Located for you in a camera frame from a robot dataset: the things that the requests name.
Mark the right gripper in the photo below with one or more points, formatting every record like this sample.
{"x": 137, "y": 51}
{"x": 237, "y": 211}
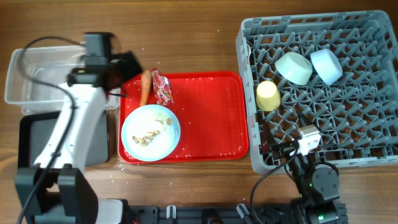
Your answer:
{"x": 282, "y": 147}

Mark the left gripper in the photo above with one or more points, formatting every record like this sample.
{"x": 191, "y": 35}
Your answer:
{"x": 133, "y": 66}

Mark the yellow cup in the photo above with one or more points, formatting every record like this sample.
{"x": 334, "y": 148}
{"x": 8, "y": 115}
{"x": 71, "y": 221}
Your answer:
{"x": 267, "y": 96}

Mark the green bowl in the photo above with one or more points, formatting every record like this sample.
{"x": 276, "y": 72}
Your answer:
{"x": 294, "y": 67}

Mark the light blue bowl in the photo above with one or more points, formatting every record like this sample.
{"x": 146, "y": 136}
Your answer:
{"x": 326, "y": 65}

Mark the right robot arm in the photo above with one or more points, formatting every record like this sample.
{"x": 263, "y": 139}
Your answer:
{"x": 317, "y": 182}

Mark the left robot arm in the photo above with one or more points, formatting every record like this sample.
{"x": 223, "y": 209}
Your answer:
{"x": 54, "y": 189}

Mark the grey dishwasher rack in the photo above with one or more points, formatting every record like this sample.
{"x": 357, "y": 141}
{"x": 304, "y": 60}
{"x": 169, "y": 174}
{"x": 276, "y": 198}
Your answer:
{"x": 357, "y": 114}

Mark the orange carrot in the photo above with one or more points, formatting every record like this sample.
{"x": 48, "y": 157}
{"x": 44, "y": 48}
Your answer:
{"x": 146, "y": 83}

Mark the red snack wrapper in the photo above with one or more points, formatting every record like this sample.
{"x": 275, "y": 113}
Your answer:
{"x": 162, "y": 90}

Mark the light blue plate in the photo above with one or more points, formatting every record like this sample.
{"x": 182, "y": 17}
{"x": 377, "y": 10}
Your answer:
{"x": 162, "y": 146}

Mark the red serving tray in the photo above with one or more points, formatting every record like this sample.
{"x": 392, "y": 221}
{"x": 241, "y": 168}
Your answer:
{"x": 210, "y": 107}

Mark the peanut scraps on plate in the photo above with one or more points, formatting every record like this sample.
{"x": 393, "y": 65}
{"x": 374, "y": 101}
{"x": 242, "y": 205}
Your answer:
{"x": 146, "y": 130}

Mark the black tray bin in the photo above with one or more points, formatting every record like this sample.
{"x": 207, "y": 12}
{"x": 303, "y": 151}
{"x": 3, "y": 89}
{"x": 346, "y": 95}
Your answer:
{"x": 35, "y": 131}

